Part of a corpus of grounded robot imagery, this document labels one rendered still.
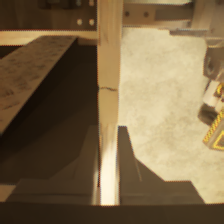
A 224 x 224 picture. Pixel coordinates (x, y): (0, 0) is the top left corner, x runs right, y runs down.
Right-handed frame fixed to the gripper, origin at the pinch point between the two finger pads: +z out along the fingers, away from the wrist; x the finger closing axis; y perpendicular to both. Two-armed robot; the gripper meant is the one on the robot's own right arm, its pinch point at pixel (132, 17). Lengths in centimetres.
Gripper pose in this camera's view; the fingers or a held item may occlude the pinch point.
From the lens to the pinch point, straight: 27.1
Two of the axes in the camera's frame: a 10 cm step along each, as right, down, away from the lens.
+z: -10.0, -0.1, -0.2
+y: 0.2, -8.9, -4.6
